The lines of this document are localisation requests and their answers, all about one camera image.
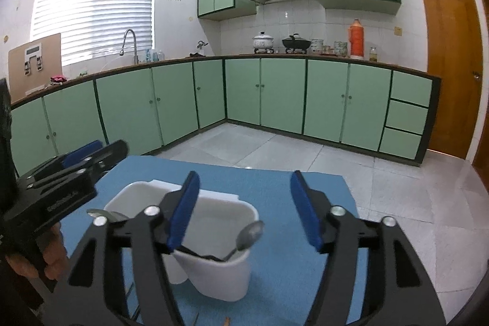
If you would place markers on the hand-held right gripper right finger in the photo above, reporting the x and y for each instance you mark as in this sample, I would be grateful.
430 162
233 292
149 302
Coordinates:
305 211

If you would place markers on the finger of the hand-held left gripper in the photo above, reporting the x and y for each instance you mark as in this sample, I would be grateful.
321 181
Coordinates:
110 154
82 154

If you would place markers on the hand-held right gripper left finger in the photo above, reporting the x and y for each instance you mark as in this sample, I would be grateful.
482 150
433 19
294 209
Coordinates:
185 211

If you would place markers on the white plastic utensil holder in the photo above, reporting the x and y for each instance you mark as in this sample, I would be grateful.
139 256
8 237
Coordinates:
214 219

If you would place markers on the person's left hand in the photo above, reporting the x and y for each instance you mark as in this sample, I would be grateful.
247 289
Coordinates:
57 253

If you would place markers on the blue table mat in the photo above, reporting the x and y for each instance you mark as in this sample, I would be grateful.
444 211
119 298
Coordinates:
267 188

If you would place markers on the metal spoon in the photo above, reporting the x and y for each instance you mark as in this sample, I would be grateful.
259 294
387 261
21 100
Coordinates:
250 234

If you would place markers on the red cloth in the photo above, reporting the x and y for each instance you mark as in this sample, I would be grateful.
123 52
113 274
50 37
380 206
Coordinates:
58 79

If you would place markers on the brown water dispenser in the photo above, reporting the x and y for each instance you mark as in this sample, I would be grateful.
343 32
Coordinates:
34 62

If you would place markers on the glass bottles by sink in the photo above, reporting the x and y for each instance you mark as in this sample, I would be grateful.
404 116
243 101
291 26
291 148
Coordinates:
154 55

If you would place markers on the metal kitchen faucet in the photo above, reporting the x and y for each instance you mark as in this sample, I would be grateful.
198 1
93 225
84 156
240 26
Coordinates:
130 39

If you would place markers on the green lower kitchen cabinets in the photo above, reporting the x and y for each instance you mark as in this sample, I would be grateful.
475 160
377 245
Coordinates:
282 97

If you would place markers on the small dark figurine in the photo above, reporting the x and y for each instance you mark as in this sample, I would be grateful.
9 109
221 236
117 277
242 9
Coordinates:
200 49

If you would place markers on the white window blind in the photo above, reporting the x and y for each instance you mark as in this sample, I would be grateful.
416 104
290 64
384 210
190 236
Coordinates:
95 5

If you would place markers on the stack of bowls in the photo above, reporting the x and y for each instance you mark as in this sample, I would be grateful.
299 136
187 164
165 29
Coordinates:
317 46

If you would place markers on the gas stove burners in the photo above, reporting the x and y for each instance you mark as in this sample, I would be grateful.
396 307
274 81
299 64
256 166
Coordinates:
263 51

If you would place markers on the group of glass jars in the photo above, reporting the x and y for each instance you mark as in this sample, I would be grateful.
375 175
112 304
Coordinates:
340 49

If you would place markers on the black wok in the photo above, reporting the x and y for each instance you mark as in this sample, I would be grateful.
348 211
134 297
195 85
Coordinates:
296 42

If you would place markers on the glass jar with yellow contents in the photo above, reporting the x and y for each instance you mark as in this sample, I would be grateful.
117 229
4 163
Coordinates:
373 55

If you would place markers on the white lidded pot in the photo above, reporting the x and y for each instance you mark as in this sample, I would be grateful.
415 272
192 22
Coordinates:
263 41

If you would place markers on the orange thermos flask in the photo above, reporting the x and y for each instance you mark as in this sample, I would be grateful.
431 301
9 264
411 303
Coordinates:
356 39

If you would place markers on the wooden door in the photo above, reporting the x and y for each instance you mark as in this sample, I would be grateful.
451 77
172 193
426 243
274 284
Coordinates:
447 62

